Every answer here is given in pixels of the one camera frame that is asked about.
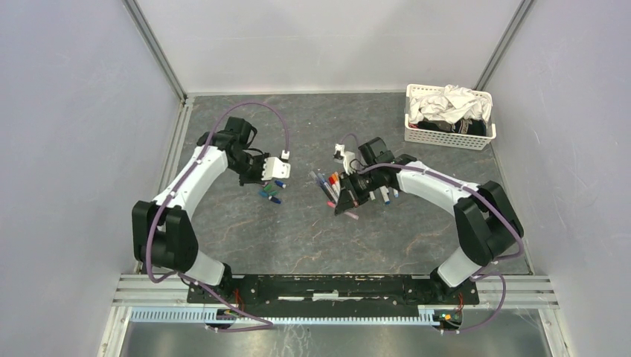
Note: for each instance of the white plastic basket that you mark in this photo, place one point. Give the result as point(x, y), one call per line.
point(412, 134)

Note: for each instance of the aluminium frame rail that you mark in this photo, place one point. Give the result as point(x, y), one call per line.
point(522, 292)

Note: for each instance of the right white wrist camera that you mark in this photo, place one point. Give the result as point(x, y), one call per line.
point(345, 158)

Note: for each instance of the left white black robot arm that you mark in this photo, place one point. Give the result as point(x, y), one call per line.
point(162, 232)

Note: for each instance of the pink thin pen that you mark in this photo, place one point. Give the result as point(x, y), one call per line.
point(346, 213)

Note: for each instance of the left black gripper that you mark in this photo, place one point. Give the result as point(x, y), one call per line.
point(257, 179)

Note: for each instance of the orange capped marker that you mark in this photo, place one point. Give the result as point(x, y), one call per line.
point(337, 178)

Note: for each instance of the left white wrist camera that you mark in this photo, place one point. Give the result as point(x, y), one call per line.
point(276, 167)

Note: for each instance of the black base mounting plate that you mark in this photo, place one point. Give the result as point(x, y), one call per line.
point(343, 295)

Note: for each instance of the white cable duct strip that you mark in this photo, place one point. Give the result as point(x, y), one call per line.
point(423, 317)

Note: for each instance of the black cloth in basket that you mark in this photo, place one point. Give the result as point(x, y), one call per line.
point(463, 126)

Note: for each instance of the white cloth in basket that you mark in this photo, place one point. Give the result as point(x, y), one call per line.
point(448, 104)

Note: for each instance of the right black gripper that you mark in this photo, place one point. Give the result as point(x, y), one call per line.
point(345, 201)

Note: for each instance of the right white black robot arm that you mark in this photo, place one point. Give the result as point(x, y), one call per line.
point(487, 226)

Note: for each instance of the dark blue capped marker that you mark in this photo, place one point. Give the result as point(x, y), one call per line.
point(328, 188)

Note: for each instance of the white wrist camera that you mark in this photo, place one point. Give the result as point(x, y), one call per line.
point(345, 158)
point(276, 167)

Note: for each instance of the large blue white marker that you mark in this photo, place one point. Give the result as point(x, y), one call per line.
point(384, 191)

